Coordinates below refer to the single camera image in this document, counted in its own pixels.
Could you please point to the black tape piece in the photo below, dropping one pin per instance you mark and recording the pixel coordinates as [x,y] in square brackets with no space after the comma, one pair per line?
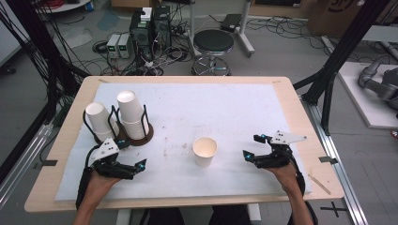
[328,159]
[47,163]

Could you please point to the white panel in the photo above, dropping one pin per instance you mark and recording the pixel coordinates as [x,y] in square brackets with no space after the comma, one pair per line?
[9,37]

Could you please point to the black metal frame post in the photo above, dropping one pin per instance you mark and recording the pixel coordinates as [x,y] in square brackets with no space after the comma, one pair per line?
[344,50]
[34,34]

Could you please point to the white table leg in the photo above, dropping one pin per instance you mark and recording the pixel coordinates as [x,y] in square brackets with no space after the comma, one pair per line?
[124,217]
[255,212]

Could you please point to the black frame beam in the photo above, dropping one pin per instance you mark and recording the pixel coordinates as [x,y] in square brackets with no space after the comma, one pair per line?
[22,146]

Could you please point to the white foam mat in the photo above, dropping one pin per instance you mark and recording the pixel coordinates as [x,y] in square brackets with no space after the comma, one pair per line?
[203,103]

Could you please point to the grey power supply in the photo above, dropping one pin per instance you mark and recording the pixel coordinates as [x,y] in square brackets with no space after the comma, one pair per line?
[125,47]
[112,47]

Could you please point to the small white box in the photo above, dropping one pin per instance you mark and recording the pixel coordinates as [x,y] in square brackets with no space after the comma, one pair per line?
[146,14]

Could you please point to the white metal stand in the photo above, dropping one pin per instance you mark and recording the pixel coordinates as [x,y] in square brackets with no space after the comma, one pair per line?
[247,40]

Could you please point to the thin wooden stick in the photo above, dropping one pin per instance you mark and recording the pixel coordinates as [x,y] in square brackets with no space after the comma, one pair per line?
[319,184]

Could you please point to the white paper cup left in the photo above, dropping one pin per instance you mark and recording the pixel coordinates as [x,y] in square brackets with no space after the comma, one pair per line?
[100,122]

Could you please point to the person's right hand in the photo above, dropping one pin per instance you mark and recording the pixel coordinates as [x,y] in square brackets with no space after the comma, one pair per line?
[286,178]

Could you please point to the cardboard box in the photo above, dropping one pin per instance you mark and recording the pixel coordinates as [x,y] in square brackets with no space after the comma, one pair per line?
[331,18]

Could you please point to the white platform board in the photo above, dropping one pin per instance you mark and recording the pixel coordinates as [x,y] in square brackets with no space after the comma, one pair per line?
[363,103]

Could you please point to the person's leg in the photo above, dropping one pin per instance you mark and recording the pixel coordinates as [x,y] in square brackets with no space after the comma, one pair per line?
[165,217]
[230,215]

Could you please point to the single white paper cup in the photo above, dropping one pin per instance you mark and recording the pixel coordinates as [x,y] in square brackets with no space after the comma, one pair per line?
[205,151]

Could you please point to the aluminium rail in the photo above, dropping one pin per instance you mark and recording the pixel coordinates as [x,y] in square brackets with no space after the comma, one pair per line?
[341,175]
[22,168]

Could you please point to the black flat device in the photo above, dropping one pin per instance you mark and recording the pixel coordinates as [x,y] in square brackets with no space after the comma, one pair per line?
[231,22]

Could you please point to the large black computer tower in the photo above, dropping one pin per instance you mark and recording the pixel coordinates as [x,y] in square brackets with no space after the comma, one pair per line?
[140,37]

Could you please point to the black round stool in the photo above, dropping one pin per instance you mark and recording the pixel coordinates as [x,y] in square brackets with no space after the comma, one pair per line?
[213,40]

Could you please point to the person's left hand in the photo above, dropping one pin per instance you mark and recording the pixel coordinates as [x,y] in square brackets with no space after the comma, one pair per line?
[101,184]

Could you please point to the small red object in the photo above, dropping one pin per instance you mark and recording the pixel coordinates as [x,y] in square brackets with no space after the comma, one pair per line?
[394,134]

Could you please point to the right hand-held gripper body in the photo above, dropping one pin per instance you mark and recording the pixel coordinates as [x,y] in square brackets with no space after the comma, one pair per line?
[277,156]

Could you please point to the black tape cross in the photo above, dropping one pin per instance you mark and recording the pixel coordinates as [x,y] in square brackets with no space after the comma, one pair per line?
[334,208]

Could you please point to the tall stack of paper cups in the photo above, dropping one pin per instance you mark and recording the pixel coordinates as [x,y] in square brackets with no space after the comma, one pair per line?
[133,118]

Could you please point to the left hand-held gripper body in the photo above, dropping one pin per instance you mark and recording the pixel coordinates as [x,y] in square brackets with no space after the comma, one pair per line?
[108,162]

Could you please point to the slim black computer tower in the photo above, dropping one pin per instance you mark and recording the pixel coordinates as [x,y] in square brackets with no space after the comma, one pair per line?
[161,28]

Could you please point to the person's right leg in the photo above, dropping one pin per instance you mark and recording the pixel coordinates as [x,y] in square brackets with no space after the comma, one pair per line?
[230,215]

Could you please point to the white round table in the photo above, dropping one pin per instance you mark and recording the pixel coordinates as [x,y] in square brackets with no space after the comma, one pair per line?
[67,7]

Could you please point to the blue tape roll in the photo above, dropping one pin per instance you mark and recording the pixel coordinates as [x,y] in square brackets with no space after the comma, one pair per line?
[89,6]

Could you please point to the person's left leg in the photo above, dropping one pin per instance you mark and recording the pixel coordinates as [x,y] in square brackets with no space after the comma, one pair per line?
[165,217]

